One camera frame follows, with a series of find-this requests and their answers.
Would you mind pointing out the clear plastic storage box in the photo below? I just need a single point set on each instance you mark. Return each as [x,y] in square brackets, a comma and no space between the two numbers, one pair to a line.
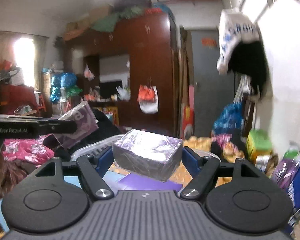
[95,148]

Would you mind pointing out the red and white plastic bag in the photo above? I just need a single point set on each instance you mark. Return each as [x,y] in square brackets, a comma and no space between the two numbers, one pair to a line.
[147,98]

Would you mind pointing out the white bag with blue print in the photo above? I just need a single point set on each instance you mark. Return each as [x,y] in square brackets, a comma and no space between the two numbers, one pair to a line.
[233,36]

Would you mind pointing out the green box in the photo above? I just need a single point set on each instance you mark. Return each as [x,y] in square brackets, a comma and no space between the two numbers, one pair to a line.
[258,143]

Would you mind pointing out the green cloth bundle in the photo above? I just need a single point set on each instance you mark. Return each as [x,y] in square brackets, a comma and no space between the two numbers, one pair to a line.
[112,20]

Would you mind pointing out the brown wooden wardrobe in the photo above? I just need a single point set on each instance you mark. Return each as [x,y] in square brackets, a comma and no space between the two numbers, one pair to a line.
[147,75]

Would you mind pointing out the purple packet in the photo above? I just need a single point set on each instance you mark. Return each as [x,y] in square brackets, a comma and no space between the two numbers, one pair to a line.
[286,168]

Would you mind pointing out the blue plastic bag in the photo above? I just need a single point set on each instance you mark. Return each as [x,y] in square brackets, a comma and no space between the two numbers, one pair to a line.
[228,120]

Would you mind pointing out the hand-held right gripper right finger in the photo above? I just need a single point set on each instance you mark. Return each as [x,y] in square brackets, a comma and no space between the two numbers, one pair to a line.
[190,160]

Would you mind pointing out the black television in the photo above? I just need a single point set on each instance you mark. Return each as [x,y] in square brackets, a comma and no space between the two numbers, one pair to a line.
[110,88]

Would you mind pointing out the blue tinsel bundle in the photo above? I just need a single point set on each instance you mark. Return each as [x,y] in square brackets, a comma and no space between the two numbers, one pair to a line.
[62,85]

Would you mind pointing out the grey door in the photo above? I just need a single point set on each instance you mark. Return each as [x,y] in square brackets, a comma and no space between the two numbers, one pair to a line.
[210,85]

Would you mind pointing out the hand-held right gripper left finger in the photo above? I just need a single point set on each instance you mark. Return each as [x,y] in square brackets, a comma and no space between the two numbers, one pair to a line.
[104,159]

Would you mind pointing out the black hanging garment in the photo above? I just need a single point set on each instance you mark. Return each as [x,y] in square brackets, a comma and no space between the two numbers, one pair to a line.
[252,67]

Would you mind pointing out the pink floral blanket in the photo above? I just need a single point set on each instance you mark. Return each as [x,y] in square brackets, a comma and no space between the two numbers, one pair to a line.
[27,148]

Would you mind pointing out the brown cloth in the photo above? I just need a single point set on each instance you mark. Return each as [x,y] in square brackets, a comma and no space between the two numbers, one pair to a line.
[7,177]

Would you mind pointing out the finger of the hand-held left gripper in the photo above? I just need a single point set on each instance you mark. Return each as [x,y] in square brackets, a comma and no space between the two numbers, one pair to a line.
[57,127]
[51,142]

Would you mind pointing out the purple tissue pack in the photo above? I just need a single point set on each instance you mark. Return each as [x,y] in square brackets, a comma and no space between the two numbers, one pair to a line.
[147,155]
[77,123]

